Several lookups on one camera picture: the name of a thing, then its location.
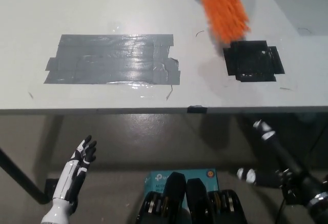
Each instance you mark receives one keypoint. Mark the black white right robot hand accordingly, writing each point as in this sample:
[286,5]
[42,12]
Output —
[294,167]

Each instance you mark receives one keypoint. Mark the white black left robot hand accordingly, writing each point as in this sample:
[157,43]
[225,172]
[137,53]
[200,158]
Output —
[67,175]

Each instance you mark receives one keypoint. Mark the orange microfibre duster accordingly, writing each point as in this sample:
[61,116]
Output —
[224,6]

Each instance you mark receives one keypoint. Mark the black tape marked square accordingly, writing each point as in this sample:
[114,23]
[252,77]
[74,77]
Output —
[252,61]

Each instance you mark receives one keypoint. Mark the black diagonal table leg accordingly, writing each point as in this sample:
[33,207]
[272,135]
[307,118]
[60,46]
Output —
[23,176]

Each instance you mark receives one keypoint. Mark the teal router cardboard box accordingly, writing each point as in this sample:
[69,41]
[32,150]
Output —
[156,180]

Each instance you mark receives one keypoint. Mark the black floor bracket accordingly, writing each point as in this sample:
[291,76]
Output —
[290,195]

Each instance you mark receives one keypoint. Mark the grey duct tape patch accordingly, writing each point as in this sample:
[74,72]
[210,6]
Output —
[112,60]

